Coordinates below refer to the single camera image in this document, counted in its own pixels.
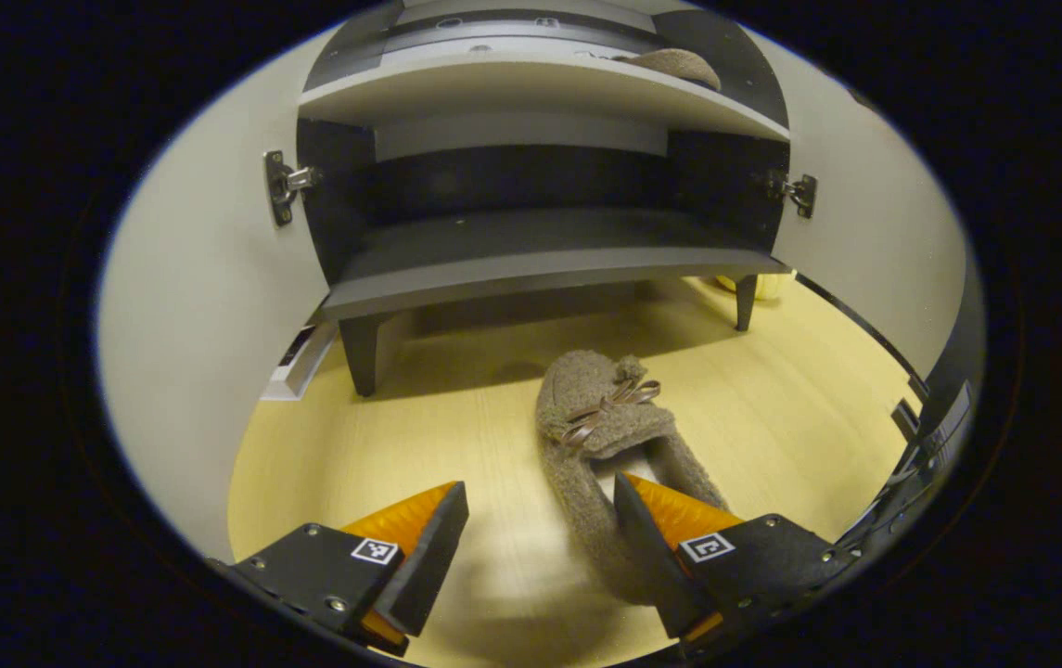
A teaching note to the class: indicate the brown fuzzy shoe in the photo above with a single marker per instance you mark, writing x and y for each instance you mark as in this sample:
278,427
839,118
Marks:
586,399
679,67

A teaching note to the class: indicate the metal door hinge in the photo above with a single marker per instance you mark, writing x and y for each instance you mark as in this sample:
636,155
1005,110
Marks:
798,192
282,186

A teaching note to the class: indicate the grey cabinet door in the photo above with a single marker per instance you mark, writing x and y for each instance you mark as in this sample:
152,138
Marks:
197,278
864,213

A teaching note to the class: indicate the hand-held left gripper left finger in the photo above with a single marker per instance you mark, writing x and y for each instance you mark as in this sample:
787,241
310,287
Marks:
433,566

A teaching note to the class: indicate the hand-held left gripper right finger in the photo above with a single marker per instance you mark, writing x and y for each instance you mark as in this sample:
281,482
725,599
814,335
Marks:
656,575

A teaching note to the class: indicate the stack of books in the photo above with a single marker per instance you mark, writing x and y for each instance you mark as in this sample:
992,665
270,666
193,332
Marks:
294,371

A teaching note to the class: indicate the grey shoe cabinet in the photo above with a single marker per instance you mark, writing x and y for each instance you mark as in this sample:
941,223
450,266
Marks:
530,246

